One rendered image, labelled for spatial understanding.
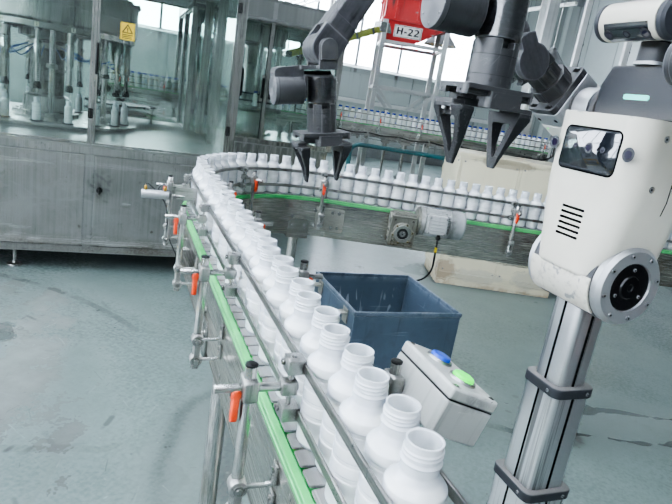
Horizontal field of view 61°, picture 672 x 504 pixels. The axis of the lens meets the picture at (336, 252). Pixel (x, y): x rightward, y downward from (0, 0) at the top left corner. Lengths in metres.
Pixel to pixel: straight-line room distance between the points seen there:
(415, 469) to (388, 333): 0.96
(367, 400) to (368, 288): 1.15
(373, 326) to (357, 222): 1.25
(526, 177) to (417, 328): 3.80
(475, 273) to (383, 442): 4.71
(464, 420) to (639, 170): 0.58
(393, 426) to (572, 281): 0.70
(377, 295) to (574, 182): 0.78
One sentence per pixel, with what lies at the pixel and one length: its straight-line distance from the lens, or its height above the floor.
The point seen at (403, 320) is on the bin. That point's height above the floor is 0.93.
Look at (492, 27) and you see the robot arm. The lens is 0.75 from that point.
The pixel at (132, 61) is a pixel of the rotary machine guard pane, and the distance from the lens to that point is 4.16.
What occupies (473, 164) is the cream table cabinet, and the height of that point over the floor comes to 1.09.
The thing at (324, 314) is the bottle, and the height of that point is 1.15.
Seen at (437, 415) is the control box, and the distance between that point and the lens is 0.76.
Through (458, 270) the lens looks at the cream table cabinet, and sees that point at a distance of 5.22.
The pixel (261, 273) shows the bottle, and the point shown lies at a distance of 1.04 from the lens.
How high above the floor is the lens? 1.44
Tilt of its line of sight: 15 degrees down
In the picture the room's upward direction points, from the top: 9 degrees clockwise
